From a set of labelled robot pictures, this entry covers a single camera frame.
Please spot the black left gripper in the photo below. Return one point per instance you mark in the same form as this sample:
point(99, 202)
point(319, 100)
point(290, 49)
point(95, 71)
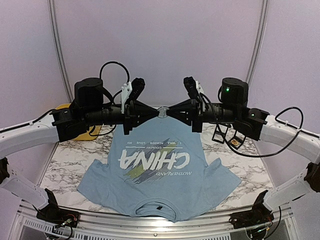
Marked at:
point(133, 114)

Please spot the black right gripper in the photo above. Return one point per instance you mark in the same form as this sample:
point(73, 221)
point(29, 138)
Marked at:
point(195, 113)

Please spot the round white brooch badge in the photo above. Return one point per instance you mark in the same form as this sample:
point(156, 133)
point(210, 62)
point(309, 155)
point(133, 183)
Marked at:
point(162, 112)

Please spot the black brooch box base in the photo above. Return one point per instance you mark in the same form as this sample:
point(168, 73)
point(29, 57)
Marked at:
point(220, 133)

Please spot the light blue printed t-shirt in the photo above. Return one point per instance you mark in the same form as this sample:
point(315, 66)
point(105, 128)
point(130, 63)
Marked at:
point(159, 169)

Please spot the black brooch box lid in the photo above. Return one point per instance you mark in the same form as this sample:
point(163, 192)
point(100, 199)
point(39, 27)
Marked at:
point(237, 140)

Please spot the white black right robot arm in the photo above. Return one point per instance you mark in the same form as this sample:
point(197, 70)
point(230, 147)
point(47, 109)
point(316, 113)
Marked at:
point(258, 125)

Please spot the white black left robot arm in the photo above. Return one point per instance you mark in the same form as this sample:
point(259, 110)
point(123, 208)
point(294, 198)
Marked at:
point(21, 137)

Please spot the yellow plastic basket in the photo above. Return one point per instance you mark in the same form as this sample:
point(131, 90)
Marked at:
point(72, 127)

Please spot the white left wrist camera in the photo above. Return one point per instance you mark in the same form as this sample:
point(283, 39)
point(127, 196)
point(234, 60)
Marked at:
point(130, 91)

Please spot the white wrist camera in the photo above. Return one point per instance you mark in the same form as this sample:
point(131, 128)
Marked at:
point(130, 91)
point(193, 88)

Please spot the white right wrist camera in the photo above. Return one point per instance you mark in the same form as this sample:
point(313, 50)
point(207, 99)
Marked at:
point(193, 88)

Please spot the aluminium front rail frame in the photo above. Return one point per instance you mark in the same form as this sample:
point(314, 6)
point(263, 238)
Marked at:
point(100, 225)

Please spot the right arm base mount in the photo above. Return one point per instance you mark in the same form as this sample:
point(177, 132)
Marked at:
point(248, 218)

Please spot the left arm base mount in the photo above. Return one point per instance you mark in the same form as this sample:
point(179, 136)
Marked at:
point(60, 217)

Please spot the right aluminium corner post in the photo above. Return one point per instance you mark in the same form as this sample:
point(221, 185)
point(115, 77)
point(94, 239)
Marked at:
point(259, 37)

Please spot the aluminium corner post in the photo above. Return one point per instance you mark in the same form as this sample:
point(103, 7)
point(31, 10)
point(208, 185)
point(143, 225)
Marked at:
point(58, 49)
point(259, 37)

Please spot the left aluminium corner post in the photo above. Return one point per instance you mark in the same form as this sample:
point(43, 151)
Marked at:
point(58, 49)

